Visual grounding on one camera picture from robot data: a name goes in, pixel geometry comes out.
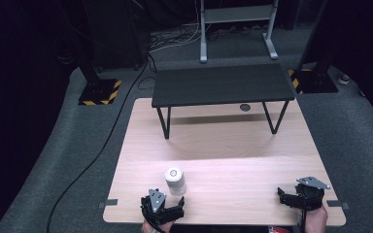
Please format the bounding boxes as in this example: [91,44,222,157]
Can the red and white object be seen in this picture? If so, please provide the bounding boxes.
[267,226,293,233]

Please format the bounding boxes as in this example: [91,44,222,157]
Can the black post with striped base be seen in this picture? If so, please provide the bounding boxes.
[287,0,340,95]
[74,0,122,107]

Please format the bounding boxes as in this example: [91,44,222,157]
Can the person's left hand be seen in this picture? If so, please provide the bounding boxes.
[141,219,175,233]

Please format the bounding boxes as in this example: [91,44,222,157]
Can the grey metal stand frame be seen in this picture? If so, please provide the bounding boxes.
[199,0,280,64]

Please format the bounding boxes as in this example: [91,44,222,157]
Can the bundle of floor cables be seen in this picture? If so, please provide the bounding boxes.
[148,18,266,54]

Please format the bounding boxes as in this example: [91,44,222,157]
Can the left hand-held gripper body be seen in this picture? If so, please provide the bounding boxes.
[140,188,177,226]

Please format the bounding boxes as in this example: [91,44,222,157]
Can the hand-held gripper black cable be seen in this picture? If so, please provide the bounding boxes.
[141,207,163,233]
[300,207,308,233]

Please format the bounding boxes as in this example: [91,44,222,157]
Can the person's right hand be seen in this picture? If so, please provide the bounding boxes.
[295,204,329,233]

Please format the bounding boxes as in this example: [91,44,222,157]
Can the long black floor cable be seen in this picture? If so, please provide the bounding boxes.
[46,51,158,233]

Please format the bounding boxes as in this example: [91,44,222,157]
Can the left hand-held gripper black cable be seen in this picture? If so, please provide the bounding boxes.
[141,207,163,233]

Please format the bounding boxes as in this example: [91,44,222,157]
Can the grey tape strip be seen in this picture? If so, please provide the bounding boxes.
[98,198,119,210]
[325,200,351,211]

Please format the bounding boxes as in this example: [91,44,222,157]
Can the right hand-held gripper black cable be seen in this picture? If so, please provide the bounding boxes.
[300,207,308,233]

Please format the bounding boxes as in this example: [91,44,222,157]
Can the black desktop shelf riser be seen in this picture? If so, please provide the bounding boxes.
[151,62,296,141]

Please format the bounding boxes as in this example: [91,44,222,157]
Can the white cylindrical bottle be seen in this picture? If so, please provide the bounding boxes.
[164,166,187,196]

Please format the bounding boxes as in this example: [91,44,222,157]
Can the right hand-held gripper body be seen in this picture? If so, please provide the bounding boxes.
[294,176,331,212]

